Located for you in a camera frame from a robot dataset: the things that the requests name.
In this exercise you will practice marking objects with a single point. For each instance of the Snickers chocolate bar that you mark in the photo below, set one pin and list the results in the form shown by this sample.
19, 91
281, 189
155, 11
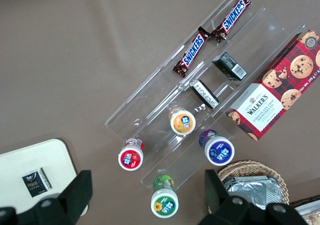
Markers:
192, 52
232, 16

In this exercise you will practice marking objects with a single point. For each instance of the light wicker basket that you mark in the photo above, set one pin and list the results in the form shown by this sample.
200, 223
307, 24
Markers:
250, 168

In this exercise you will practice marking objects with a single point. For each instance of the white plastic bin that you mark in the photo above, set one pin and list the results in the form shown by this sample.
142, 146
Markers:
307, 202

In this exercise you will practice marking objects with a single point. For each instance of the cracker snack packet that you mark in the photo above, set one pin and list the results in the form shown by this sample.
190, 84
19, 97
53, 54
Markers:
312, 218

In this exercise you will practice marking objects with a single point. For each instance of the red Walkers shortbread box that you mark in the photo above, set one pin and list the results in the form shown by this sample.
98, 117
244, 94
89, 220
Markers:
275, 85

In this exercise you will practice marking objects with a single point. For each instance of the small black box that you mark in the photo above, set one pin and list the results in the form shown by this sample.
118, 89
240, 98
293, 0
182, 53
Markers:
231, 66
205, 93

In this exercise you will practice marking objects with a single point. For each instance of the black sachet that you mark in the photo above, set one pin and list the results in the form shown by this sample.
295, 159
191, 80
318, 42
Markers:
35, 183

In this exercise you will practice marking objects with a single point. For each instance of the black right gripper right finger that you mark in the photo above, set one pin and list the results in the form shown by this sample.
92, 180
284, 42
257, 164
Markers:
217, 197

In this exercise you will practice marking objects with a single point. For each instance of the purple gum jar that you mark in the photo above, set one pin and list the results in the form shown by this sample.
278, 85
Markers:
218, 151

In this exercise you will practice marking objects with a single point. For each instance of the silver foil packets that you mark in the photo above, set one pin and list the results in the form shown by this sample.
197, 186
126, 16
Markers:
255, 191

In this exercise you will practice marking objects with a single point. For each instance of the orange gum jar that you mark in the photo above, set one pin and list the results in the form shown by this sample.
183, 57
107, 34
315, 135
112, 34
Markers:
182, 121

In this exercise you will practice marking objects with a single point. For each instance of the red gum jar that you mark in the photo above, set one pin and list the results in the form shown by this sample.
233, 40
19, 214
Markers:
131, 157

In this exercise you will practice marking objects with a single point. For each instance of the green gum jar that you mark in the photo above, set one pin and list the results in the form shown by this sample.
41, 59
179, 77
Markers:
165, 202

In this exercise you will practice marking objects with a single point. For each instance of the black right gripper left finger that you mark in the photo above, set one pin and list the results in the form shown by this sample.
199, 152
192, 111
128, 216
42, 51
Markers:
75, 192

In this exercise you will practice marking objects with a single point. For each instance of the cream plastic tray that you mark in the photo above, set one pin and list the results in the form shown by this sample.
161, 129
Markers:
30, 157

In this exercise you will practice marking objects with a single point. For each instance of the clear acrylic stepped shelf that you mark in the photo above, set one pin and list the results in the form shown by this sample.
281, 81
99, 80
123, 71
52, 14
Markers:
160, 102

